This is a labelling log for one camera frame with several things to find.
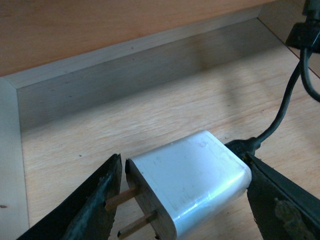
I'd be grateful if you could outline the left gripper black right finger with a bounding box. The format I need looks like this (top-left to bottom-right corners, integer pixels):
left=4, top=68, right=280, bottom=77
left=243, top=153, right=320, bottom=240

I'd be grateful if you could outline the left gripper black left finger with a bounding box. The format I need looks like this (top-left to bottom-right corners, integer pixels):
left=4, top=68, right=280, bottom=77
left=19, top=154, right=123, bottom=240

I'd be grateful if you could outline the white charger plug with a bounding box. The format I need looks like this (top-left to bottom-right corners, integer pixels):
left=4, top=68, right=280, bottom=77
left=105, top=130, right=252, bottom=240

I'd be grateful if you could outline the black charger cable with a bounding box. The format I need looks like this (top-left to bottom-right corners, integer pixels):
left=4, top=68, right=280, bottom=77
left=223, top=0, right=320, bottom=161

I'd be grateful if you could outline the wooden nightstand cabinet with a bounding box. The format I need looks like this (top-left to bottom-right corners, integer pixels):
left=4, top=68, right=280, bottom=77
left=0, top=0, right=304, bottom=77

